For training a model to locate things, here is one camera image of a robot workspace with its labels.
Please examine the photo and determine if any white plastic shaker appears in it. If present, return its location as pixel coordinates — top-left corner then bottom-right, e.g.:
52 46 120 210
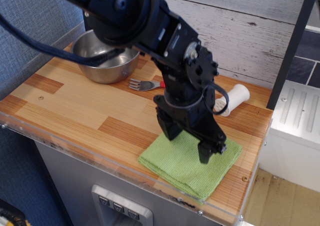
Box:
214 84 250 117

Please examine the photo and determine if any green towel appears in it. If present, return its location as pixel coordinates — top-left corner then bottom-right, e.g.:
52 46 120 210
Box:
138 131 242 201

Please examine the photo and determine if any black braided cable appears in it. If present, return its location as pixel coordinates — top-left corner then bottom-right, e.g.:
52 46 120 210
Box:
0 12 126 68

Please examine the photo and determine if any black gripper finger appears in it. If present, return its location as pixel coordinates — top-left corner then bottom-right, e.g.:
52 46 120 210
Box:
156 107 182 141
197 140 218 164

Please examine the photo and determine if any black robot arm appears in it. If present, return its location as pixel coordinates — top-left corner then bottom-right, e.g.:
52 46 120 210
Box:
67 0 227 164

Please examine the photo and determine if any black vertical post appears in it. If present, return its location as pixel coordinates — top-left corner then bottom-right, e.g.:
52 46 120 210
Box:
266 0 316 110

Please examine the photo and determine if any yellow black object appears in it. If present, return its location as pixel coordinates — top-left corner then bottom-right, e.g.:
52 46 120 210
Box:
0 208 31 226

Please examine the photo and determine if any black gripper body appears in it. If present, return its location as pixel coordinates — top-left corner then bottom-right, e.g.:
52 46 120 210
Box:
153 85 227 154

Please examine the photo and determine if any silver button panel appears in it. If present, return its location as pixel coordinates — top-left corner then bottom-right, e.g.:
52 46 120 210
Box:
91 184 154 226

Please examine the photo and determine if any red handled fork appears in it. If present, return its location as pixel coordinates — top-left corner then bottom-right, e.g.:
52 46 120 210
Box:
128 78 166 92

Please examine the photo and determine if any stainless steel bowl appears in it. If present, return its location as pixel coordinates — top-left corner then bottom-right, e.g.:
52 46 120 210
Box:
71 30 140 84

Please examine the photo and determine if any white toy sink unit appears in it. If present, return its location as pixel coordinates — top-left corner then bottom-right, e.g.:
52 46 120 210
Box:
259 80 320 192

